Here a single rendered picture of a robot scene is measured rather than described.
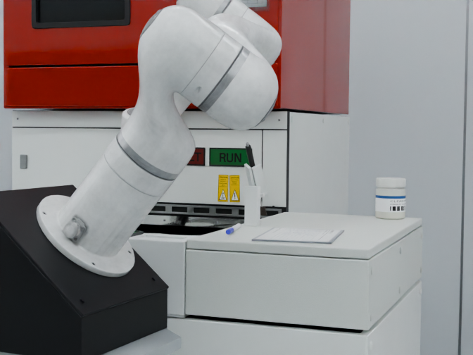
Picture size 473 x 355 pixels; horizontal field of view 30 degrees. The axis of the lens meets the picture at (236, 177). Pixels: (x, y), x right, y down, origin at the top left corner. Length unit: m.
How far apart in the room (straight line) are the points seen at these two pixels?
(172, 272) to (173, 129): 0.38
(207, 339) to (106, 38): 1.00
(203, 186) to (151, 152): 0.94
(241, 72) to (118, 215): 0.31
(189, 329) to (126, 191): 0.38
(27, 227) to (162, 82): 0.32
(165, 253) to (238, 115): 0.42
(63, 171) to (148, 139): 1.14
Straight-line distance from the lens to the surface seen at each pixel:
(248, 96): 1.34
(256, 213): 1.89
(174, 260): 1.67
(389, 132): 3.68
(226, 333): 1.65
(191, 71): 1.34
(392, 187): 2.09
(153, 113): 1.36
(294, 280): 1.59
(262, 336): 1.63
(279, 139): 2.24
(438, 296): 3.71
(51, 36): 2.47
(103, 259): 1.48
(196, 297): 1.66
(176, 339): 1.50
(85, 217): 1.45
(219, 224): 2.29
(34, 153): 2.55
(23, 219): 1.46
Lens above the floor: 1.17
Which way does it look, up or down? 3 degrees down
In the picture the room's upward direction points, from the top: 1 degrees clockwise
